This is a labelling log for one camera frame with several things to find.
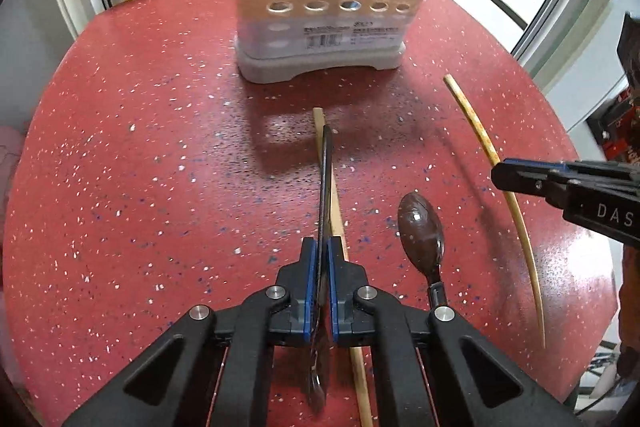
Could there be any black-handled steel spoon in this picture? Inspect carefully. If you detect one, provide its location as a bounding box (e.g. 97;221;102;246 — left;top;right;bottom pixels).
302;124;335;410
397;192;447;309

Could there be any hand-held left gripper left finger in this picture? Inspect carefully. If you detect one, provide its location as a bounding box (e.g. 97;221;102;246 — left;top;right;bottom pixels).
62;237;321;427

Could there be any wooden chopstick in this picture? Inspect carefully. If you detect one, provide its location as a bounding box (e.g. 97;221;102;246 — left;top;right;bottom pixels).
443;75;547;349
313;107;374;427

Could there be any person's right forearm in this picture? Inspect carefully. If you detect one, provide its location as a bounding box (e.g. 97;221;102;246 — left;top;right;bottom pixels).
616;247;640;380

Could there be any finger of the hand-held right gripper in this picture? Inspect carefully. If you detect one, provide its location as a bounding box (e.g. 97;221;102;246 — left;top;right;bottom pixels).
502;159;640;184
491;161;568;210

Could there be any red and black box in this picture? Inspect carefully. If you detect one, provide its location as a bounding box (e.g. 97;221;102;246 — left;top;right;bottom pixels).
587;12;640;162

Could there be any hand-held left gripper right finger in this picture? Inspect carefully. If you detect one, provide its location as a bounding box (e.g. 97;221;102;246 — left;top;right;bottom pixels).
327;239;583;427

